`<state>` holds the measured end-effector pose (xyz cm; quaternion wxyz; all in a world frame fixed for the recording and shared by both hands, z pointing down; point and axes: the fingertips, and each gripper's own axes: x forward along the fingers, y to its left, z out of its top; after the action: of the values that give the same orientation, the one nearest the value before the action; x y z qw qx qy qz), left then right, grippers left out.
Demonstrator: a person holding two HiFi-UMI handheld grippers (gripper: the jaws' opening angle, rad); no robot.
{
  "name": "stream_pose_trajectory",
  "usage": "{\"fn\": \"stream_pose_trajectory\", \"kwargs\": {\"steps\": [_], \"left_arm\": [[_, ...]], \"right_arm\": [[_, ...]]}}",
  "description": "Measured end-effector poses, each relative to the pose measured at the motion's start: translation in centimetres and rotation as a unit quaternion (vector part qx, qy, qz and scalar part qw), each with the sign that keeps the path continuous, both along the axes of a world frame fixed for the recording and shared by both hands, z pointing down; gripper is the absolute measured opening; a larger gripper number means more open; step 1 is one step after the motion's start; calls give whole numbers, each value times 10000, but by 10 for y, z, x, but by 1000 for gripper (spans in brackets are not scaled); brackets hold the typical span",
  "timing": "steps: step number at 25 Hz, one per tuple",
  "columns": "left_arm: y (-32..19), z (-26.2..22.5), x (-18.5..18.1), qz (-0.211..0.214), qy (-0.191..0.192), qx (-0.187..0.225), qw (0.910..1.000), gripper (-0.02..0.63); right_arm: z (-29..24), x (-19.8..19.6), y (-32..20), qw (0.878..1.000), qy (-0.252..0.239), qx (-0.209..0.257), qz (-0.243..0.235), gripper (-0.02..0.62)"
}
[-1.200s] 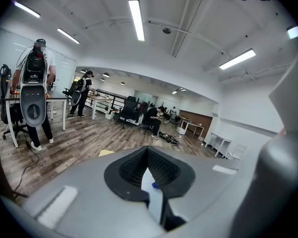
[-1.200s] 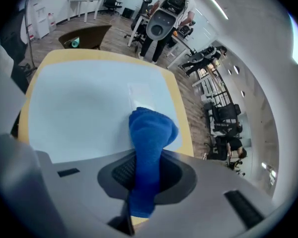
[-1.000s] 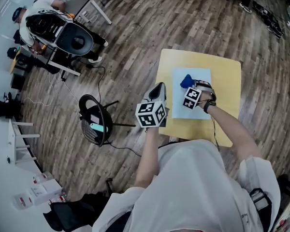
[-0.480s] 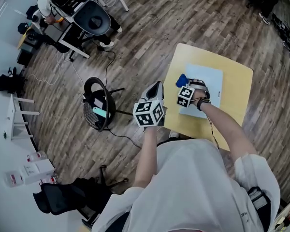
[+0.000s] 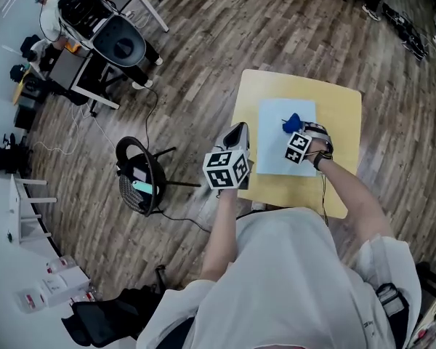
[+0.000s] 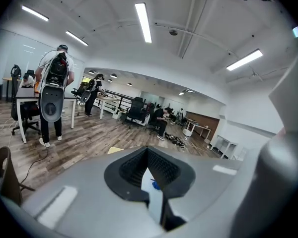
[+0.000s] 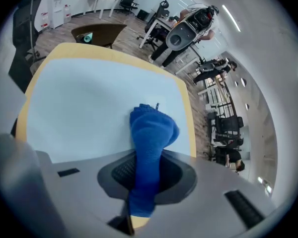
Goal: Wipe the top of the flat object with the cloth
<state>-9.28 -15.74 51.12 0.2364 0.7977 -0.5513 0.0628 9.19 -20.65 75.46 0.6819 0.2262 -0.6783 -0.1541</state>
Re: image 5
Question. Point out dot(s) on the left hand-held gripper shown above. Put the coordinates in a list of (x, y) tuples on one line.
[(219, 165)]

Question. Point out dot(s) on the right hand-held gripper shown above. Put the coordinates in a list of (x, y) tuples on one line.
[(298, 147)]

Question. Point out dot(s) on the blue cloth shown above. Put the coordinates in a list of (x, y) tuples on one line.
[(292, 123)]

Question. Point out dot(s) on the grey shoulder pouch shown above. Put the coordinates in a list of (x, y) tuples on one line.
[(390, 300)]

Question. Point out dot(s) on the person's right forearm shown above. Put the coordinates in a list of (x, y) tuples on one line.
[(352, 202)]

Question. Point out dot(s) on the person's left forearm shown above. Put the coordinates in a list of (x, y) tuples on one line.
[(223, 231)]

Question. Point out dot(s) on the person's right hand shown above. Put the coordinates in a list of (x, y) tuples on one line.
[(319, 148)]

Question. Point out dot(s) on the black wristwatch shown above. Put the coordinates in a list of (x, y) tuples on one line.
[(319, 162)]

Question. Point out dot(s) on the person's white shoe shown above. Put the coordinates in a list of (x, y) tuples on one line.
[(258, 206)]

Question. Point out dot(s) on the pink white pouch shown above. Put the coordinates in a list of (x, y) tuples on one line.
[(140, 173)]

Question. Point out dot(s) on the mint green bottle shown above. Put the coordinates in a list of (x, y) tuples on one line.
[(143, 187)]

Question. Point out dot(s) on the round black wicker chair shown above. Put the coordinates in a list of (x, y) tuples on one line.
[(127, 191)]

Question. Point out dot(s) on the black power strip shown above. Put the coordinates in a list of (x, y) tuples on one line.
[(407, 31)]

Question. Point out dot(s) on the person's white shirt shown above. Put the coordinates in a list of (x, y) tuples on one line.
[(283, 285)]

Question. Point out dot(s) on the grey shell chair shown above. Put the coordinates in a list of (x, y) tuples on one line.
[(131, 27)]

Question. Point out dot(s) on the grey desk white legs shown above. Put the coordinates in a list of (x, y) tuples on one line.
[(65, 69)]

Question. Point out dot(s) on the clear bottle red label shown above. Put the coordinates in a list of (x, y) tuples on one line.
[(61, 264), (83, 297)]

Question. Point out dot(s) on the black cabinet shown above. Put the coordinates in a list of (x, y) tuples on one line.
[(23, 116)]

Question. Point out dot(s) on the white box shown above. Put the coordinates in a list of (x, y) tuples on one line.
[(70, 282)]

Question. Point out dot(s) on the yellow desk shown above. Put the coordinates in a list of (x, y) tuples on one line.
[(19, 89)]

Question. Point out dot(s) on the black office chair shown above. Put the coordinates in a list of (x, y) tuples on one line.
[(98, 322)]

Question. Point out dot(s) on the black bag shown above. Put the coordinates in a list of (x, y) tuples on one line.
[(5, 158)]

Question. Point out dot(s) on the cluttered white shelf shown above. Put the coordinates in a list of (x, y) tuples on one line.
[(434, 325)]

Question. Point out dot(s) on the clear jug red label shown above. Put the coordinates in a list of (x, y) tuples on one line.
[(29, 300)]

